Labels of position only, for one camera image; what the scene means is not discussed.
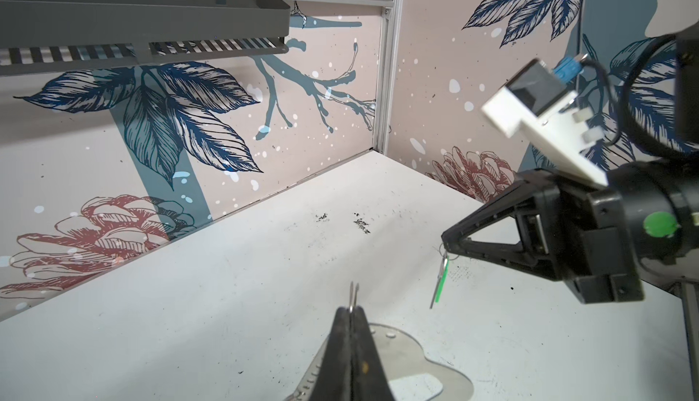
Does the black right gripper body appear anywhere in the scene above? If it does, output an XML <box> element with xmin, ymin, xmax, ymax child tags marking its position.
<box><xmin>515</xmin><ymin>173</ymin><xmax>644</xmax><ymax>304</ymax></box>

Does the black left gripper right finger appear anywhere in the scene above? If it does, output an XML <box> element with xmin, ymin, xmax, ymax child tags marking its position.
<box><xmin>351</xmin><ymin>307</ymin><xmax>394</xmax><ymax>401</ymax></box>

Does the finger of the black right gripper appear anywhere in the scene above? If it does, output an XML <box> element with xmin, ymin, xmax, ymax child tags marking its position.
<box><xmin>442</xmin><ymin>170</ymin><xmax>557</xmax><ymax>248</ymax></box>
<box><xmin>444</xmin><ymin>237</ymin><xmax>562</xmax><ymax>282</ymax></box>

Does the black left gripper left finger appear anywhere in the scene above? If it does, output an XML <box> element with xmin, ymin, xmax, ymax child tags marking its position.
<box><xmin>309</xmin><ymin>307</ymin><xmax>352</xmax><ymax>401</ymax></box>

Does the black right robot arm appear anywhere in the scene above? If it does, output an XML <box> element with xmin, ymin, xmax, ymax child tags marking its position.
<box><xmin>442</xmin><ymin>26</ymin><xmax>698</xmax><ymax>304</ymax></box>

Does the silver keyring on holder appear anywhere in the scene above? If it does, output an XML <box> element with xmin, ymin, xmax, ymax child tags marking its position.
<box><xmin>348</xmin><ymin>282</ymin><xmax>360</xmax><ymax>313</ymax></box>

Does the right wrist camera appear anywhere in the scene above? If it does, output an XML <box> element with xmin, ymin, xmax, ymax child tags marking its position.
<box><xmin>481</xmin><ymin>55</ymin><xmax>608</xmax><ymax>186</ymax></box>

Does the right camera cable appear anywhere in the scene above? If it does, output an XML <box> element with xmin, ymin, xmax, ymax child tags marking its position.
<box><xmin>578</xmin><ymin>31</ymin><xmax>684</xmax><ymax>156</ymax></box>

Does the black wall basket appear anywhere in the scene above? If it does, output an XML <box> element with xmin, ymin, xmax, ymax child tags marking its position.
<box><xmin>1</xmin><ymin>0</ymin><xmax>291</xmax><ymax>76</ymax></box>

